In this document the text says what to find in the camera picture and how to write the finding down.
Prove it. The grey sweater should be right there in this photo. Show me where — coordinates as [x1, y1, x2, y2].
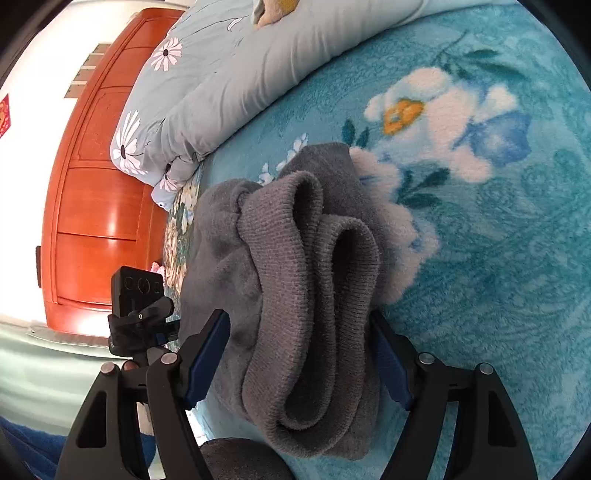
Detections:
[180, 143, 409, 460]

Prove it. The blue sleeve forearm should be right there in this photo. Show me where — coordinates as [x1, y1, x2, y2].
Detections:
[1, 397, 156, 479]

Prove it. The pink checkered cloth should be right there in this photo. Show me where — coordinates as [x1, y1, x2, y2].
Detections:
[150, 262, 165, 277]

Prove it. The orange wooden headboard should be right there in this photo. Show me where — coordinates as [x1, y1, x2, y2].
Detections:
[37, 8, 181, 337]

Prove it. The light blue floral duvet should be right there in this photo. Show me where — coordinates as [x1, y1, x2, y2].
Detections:
[111, 1, 507, 210]

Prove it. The teal floral blanket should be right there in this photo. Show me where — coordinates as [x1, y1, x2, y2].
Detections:
[164, 1, 590, 479]

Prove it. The black tracking camera box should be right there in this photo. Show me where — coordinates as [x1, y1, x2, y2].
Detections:
[111, 266, 164, 317]

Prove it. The red wall decoration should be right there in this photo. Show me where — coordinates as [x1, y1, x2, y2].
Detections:
[0, 94, 11, 138]

